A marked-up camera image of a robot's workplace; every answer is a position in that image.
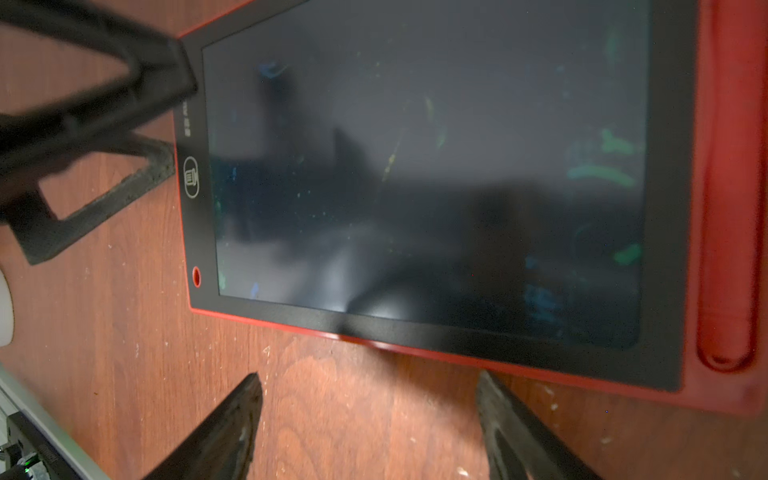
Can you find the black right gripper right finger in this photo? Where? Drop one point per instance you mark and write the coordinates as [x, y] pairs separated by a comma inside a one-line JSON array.
[[518, 444]]

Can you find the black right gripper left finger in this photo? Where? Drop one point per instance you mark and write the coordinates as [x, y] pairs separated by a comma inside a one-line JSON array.
[[223, 445]]

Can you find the red tablet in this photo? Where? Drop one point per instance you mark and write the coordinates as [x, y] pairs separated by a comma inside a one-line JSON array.
[[513, 185]]

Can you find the red stylus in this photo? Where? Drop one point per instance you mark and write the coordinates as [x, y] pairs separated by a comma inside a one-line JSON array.
[[731, 81]]

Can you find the aluminium front rail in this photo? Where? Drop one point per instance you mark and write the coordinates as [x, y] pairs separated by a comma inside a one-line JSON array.
[[33, 445]]

